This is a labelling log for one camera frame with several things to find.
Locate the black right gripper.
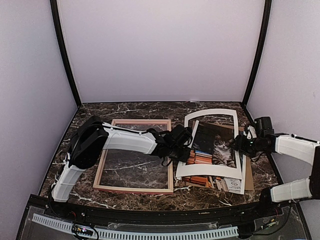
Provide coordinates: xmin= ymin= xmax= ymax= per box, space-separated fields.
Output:
xmin=229 ymin=134 xmax=267 ymax=158

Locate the white photo mat board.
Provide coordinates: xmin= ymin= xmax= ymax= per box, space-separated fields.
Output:
xmin=175 ymin=108 xmax=242 ymax=180

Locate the clear acrylic sheet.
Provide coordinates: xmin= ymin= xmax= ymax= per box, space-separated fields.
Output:
xmin=99 ymin=123 xmax=170 ymax=188

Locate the pink wooden picture frame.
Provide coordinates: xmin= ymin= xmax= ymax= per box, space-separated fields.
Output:
xmin=92 ymin=118 xmax=175 ymax=195

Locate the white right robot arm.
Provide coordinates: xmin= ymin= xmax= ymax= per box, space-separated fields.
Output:
xmin=230 ymin=134 xmax=320 ymax=217

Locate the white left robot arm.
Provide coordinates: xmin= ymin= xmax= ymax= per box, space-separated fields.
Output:
xmin=49 ymin=116 xmax=193 ymax=218

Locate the cat and books photo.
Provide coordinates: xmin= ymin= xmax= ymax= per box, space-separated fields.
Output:
xmin=187 ymin=121 xmax=237 ymax=168

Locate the brown cardboard backing board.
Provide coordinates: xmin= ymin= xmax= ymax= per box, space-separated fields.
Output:
xmin=236 ymin=153 xmax=254 ymax=195

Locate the printed paper insert sheet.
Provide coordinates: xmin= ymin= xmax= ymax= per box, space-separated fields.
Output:
xmin=181 ymin=166 xmax=246 ymax=195

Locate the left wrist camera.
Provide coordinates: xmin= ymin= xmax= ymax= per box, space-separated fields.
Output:
xmin=163 ymin=124 xmax=193 ymax=147

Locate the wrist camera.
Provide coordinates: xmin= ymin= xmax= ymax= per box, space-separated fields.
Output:
xmin=254 ymin=116 xmax=275 ymax=138
xmin=163 ymin=124 xmax=193 ymax=147

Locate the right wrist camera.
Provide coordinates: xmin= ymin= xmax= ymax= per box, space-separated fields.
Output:
xmin=254 ymin=116 xmax=275 ymax=138

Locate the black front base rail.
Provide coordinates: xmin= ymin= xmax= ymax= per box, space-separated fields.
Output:
xmin=27 ymin=194 xmax=296 ymax=235

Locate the white slotted cable duct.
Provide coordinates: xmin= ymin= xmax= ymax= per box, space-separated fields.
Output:
xmin=31 ymin=213 xmax=239 ymax=240

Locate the right black corner post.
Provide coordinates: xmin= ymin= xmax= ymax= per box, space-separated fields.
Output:
xmin=242 ymin=0 xmax=272 ymax=108

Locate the black corner post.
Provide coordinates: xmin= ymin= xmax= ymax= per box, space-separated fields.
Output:
xmin=49 ymin=0 xmax=82 ymax=108
xmin=242 ymin=0 xmax=272 ymax=108

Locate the left black corner post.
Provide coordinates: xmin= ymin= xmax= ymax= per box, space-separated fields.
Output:
xmin=49 ymin=0 xmax=82 ymax=108

